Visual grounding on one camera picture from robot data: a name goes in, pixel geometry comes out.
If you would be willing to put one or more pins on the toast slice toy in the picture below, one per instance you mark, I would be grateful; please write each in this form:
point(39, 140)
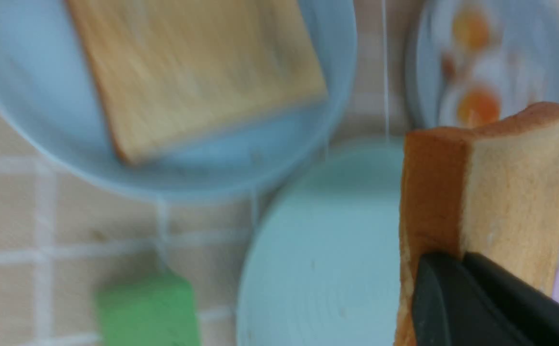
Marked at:
point(169, 72)
point(493, 190)

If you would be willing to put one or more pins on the fried egg toy rear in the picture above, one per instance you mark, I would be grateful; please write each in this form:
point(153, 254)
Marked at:
point(468, 26)

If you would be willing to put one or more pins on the fried egg toy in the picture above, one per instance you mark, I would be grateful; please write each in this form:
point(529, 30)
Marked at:
point(468, 26)
point(483, 94)

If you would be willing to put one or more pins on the green plate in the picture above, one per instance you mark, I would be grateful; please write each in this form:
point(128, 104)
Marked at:
point(323, 268)

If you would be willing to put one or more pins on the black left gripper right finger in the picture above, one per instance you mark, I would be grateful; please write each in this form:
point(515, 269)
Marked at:
point(534, 314)

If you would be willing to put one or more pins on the green foam cube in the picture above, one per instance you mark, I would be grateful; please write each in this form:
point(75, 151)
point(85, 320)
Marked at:
point(158, 311)

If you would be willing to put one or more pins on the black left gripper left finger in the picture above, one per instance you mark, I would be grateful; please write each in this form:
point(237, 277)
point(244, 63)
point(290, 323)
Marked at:
point(449, 308)

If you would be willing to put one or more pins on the blue plate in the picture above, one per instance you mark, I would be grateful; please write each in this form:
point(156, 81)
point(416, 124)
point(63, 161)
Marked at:
point(48, 97)

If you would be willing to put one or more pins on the beige checkered tablecloth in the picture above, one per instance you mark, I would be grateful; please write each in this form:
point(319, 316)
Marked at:
point(61, 237)

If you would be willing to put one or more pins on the grey plate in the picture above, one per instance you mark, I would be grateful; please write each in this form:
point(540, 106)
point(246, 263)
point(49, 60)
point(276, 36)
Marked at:
point(529, 43)

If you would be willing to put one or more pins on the fried egg toy right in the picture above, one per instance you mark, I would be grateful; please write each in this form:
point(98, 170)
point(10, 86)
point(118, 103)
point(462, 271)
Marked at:
point(483, 94)

